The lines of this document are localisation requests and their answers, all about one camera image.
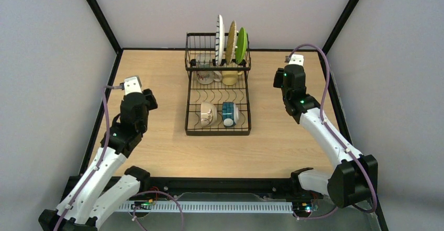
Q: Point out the controller board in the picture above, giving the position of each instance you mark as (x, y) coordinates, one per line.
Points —
(308, 207)
(142, 205)

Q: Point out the green plate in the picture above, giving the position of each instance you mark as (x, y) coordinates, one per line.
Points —
(241, 46)

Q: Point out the black aluminium frame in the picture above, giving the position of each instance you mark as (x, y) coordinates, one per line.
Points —
(285, 187)

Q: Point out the cream ceramic mug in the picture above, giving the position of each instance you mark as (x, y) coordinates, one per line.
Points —
(206, 77)

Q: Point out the white bowl dark rim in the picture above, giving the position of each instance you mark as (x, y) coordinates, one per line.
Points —
(230, 113)

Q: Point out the white slotted cable duct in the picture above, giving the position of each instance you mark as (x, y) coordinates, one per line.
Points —
(222, 207)

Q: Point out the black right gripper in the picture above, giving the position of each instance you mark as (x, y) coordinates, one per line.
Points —
(278, 80)

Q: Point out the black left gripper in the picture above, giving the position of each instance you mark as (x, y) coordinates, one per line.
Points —
(150, 99)

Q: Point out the woven bamboo plate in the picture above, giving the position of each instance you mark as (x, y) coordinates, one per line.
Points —
(231, 42)

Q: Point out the yellow handled mug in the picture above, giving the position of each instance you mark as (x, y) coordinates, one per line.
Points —
(230, 78)

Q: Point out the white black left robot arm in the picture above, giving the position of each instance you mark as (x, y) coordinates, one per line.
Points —
(89, 204)

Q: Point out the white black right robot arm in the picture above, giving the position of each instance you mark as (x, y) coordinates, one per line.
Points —
(355, 175)

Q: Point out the right controller board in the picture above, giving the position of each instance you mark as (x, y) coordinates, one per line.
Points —
(308, 207)

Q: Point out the left controller board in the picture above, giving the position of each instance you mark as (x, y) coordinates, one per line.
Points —
(142, 205)

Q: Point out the blue striped white plate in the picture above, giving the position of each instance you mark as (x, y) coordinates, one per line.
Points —
(219, 40)

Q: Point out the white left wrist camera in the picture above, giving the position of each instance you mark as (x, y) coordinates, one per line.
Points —
(132, 85)

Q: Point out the small white patterned bowl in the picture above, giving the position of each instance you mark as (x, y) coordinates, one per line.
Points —
(208, 114)

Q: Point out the black wire dish rack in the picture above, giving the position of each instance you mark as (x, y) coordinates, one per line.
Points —
(216, 92)

